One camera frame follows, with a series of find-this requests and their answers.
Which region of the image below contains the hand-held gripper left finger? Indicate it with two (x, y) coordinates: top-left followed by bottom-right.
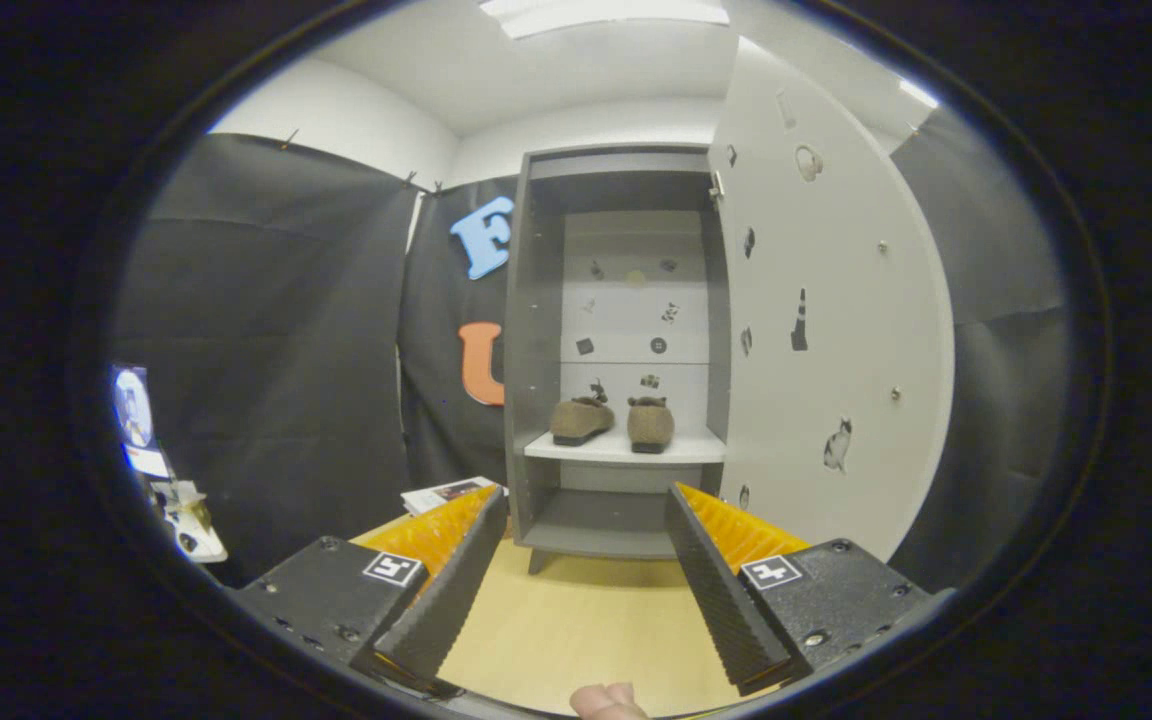
(234, 484), (509, 701)

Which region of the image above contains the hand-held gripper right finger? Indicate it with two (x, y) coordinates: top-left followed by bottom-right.
(664, 482), (937, 698)

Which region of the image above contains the brown fuzzy shoe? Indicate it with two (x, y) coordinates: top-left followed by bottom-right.
(549, 396), (617, 448)
(626, 396), (677, 455)

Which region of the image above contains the grey shoe cabinet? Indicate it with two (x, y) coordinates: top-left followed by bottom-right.
(503, 143), (732, 576)

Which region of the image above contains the beige shoe cabinet door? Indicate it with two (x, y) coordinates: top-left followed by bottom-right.
(706, 38), (957, 563)

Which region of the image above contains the white book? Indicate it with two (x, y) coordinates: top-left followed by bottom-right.
(401, 476), (509, 517)

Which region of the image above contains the white equipment pile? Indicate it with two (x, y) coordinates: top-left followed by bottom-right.
(148, 478), (229, 564)

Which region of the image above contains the black backdrop cloth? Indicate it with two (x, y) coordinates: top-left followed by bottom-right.
(111, 105), (1072, 591)

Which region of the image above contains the long ceiling light panel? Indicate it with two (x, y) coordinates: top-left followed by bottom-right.
(476, 0), (732, 41)

